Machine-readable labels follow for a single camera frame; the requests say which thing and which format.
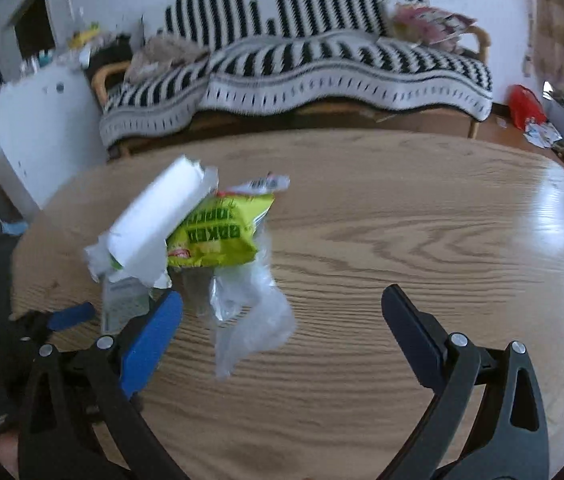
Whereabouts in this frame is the patterned curtain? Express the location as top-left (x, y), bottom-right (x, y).
top-left (522, 0), bottom-right (564, 92)

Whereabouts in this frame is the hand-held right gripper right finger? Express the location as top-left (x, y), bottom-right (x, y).
top-left (377, 284), bottom-right (550, 480)

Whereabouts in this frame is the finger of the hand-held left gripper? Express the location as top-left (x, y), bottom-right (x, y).
top-left (9, 302), bottom-right (97, 347)

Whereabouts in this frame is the red plastic bag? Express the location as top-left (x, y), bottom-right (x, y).
top-left (507, 85), bottom-right (548, 129)

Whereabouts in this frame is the torn green white carton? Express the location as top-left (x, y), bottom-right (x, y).
top-left (84, 154), bottom-right (221, 289)

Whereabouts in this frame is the white cabinet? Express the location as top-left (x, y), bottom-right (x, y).
top-left (0, 65), bottom-right (108, 211)

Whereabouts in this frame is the small white box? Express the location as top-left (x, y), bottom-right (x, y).
top-left (100, 275), bottom-right (151, 337)

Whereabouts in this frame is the crumpled paper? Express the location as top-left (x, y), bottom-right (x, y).
top-left (522, 117), bottom-right (564, 149)

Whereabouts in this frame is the clear plastic bag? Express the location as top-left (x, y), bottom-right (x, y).
top-left (193, 240), bottom-right (297, 382)

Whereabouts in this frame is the beige clothing bundle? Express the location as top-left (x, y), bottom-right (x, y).
top-left (124, 32), bottom-right (211, 84)

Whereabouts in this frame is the sofa with striped blanket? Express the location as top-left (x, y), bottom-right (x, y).
top-left (99, 0), bottom-right (494, 149)

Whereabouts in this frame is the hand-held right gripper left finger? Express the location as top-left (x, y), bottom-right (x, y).
top-left (18, 290), bottom-right (190, 480)

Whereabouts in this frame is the lime green snack packet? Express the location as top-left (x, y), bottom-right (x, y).
top-left (166, 174), bottom-right (291, 272)

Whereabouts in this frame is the yellow box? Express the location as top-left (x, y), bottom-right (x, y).
top-left (72, 22), bottom-right (101, 49)

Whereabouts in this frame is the pink printed cushion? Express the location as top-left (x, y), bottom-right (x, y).
top-left (391, 2), bottom-right (478, 52)

